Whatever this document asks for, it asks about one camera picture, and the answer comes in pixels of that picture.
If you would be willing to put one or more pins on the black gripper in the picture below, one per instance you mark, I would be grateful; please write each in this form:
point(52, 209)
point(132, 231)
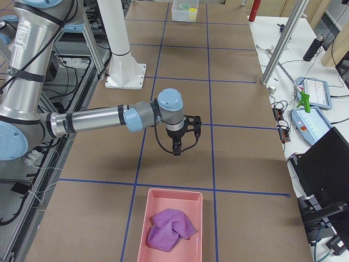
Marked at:
point(174, 135)

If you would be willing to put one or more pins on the purple fleece cloth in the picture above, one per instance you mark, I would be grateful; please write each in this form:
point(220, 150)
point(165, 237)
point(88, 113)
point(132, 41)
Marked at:
point(168, 228)

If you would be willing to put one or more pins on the yellow plastic cup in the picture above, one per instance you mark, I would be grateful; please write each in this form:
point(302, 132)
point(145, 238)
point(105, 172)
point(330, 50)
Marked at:
point(192, 13)

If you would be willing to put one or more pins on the light green bowl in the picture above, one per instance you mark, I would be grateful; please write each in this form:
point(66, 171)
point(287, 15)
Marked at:
point(184, 6)

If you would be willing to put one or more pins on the pink plastic tray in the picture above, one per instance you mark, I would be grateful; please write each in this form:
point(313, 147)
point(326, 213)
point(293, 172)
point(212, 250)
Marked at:
point(191, 204)

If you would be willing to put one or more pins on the near blue teach pendant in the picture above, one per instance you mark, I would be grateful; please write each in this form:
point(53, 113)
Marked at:
point(311, 125)

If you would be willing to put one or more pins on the blue teach pendant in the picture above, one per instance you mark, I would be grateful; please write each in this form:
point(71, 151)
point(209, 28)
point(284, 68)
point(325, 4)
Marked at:
point(311, 125)
point(318, 91)

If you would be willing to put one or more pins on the green plastic clamp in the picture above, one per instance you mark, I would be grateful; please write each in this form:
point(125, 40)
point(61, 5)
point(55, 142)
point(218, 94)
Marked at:
point(304, 101)

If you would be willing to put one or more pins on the translucent white plastic bin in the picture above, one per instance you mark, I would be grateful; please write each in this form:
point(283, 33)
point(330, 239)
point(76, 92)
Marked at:
point(182, 15)

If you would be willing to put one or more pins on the black laptop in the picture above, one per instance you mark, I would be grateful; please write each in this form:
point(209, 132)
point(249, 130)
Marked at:
point(323, 169)

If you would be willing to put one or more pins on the far blue teach pendant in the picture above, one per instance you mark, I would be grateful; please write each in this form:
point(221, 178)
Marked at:
point(318, 91)

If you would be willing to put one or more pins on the black monitor stand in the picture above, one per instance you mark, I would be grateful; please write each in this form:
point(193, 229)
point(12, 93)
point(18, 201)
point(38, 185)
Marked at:
point(321, 222)

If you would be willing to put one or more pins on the red cylinder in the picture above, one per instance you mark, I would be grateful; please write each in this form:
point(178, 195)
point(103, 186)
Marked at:
point(254, 10)

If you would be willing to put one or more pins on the black water bottle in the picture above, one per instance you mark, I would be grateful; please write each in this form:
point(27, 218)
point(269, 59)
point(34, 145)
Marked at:
point(314, 47)

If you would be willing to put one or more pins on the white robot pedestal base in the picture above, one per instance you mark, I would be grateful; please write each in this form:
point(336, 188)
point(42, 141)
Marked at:
point(124, 71)

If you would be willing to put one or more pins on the aluminium frame post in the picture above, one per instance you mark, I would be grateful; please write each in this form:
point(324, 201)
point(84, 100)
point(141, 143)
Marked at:
point(291, 23)

